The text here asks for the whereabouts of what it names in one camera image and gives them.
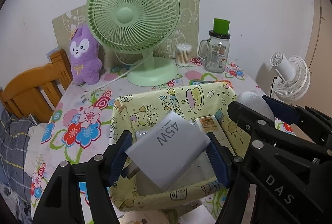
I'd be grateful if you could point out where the white oval earbuds case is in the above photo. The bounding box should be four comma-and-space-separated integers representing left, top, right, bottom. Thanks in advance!
236, 92, 275, 123

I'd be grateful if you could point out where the white long rectangular box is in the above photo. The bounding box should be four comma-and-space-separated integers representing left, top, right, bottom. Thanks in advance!
194, 115, 235, 156

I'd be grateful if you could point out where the white 45W charger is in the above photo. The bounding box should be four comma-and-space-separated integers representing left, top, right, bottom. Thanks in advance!
126, 112, 210, 190

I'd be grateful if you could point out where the clear plastic box white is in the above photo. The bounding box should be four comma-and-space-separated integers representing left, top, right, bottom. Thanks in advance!
135, 130, 154, 140

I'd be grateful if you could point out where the white standing fan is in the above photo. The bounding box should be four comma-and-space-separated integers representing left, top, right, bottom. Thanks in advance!
270, 52, 311, 104

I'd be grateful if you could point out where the floral tablecloth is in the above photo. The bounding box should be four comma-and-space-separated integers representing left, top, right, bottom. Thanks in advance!
30, 58, 263, 211

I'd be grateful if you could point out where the yellow cartoon fabric box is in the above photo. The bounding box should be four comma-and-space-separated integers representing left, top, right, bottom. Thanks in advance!
109, 82, 249, 211

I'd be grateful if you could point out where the glass jar green lid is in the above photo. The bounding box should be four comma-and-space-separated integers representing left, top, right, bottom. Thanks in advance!
198, 18, 231, 73

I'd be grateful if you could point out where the purple plush toy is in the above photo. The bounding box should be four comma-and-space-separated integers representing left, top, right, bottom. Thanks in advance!
69, 24, 103, 85

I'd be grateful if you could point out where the wooden chair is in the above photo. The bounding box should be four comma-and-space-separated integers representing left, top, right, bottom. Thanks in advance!
1, 49, 73, 123

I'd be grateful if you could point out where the grey plaid bedding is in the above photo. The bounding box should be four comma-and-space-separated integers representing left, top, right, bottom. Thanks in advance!
1, 110, 35, 203

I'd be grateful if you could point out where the cotton swab container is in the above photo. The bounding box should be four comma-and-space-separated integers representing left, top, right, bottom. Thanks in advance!
176, 43, 192, 67

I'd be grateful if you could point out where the beige cartoon board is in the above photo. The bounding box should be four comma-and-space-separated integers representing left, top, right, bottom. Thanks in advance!
52, 0, 200, 68

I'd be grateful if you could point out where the green desk fan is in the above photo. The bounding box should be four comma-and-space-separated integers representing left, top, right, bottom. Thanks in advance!
86, 0, 180, 86

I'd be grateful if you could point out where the white fan power cable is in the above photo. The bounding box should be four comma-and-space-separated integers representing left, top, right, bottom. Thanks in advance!
80, 59, 145, 104

